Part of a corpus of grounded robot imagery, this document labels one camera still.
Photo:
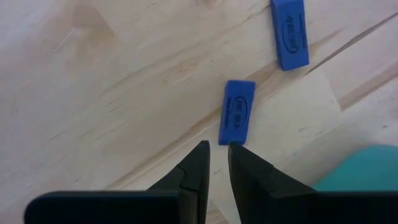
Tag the small rectangular eraser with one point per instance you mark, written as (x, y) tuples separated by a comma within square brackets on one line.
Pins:
[(290, 34), (236, 112)]

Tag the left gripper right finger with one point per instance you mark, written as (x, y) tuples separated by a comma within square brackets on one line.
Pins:
[(261, 196)]

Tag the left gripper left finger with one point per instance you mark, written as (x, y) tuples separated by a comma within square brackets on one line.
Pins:
[(192, 180)]

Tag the green plastic bin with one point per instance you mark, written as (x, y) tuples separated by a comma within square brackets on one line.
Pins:
[(363, 168)]

